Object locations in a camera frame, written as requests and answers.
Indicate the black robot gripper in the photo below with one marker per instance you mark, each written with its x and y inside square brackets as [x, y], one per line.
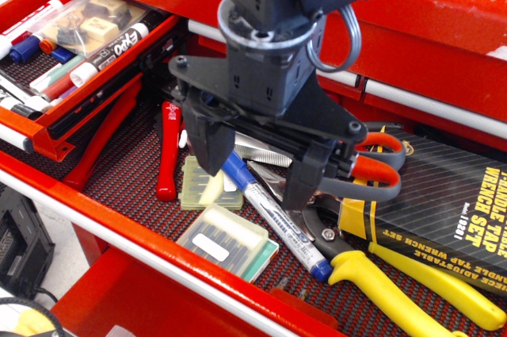
[266, 87]

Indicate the red grey handled scissors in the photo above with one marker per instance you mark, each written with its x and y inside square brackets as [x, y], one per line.
[370, 173]

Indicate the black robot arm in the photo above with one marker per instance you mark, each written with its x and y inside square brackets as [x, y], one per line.
[284, 15]

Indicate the red large open drawer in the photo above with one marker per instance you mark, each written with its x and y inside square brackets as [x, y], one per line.
[145, 282]

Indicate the green tinted bit case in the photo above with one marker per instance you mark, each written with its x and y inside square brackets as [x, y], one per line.
[199, 189]

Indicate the small red white tube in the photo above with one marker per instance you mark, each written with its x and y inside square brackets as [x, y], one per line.
[182, 137]

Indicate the blue BIC marker pen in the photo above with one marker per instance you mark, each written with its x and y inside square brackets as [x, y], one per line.
[290, 234]

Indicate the clear drill bit case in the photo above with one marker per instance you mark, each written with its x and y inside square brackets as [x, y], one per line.
[230, 241]

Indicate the red tool chest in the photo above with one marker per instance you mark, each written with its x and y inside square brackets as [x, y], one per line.
[440, 49]

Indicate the black Expo marker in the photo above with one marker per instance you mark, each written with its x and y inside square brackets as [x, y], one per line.
[112, 51]

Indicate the black yellow tap wrench box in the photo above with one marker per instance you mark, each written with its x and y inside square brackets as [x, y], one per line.
[450, 213]

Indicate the green marker in tray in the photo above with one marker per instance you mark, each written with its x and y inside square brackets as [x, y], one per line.
[53, 75]

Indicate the red marker in tray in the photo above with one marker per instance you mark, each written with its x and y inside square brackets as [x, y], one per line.
[59, 88]

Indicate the clear bag of binder clips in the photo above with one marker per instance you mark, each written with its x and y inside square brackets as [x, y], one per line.
[85, 26]

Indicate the black white marker front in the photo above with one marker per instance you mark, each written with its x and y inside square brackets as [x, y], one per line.
[15, 106]

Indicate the red capped whiteboard marker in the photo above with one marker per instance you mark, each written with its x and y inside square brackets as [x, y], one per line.
[19, 31]

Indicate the black device on floor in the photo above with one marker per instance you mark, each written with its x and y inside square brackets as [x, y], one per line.
[26, 248]

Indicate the blue capped marker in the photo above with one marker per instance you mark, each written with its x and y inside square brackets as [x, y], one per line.
[23, 51]

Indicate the red handled pliers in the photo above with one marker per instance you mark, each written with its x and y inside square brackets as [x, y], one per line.
[171, 127]

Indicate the yellow handled tin snips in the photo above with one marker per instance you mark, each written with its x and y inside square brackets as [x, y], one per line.
[350, 264]

